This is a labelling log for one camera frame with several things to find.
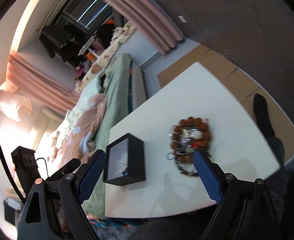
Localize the black jewelry box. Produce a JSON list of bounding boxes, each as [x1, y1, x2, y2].
[[103, 133, 146, 186]]

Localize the pink curtain left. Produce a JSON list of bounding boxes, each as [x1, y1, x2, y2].
[[6, 51, 80, 115]]

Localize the brown cardboard sheet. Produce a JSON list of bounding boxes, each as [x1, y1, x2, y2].
[[157, 44, 294, 163]]

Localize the white wall switch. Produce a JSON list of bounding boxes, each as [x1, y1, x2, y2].
[[178, 16, 187, 23]]

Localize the dark multicolour bead bracelet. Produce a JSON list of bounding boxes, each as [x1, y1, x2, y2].
[[171, 152, 208, 177]]

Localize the pink floral blanket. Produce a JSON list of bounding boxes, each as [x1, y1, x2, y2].
[[48, 93, 107, 168]]

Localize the person's black-socked foot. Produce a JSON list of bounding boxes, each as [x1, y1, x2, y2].
[[253, 93, 275, 143]]

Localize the green bed sheet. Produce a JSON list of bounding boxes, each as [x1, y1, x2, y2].
[[82, 54, 133, 219]]

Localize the white bed frame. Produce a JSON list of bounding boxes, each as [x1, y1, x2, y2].
[[132, 64, 147, 110]]

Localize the floral cream pillow quilt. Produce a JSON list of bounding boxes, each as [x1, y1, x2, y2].
[[75, 21, 136, 94]]

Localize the black hanging clothes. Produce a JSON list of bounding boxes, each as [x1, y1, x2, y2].
[[39, 25, 80, 62]]

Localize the silver chain necklace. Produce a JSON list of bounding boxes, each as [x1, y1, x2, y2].
[[165, 125, 203, 160]]

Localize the pink curtain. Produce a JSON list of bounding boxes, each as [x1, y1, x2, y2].
[[6, 51, 80, 115], [74, 0, 184, 55]]

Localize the pink curtain right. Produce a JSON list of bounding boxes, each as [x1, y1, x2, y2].
[[74, 0, 184, 55]]

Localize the brown wooden bead bracelet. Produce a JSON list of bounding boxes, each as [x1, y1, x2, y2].
[[170, 116, 213, 164]]

